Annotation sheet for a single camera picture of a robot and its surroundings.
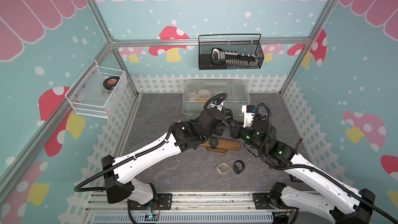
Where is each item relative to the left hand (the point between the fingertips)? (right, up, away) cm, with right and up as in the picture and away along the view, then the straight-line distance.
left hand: (219, 120), depth 69 cm
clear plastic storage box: (-11, +15, +24) cm, 30 cm away
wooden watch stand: (+4, -16, +16) cm, 23 cm away
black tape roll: (-55, +19, +11) cm, 59 cm away
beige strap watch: (+1, -28, +13) cm, 31 cm away
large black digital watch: (-2, -14, +16) cm, 21 cm away
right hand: (+2, 0, -1) cm, 2 cm away
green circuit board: (-31, -45, +3) cm, 55 cm away
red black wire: (+54, -15, +27) cm, 62 cm away
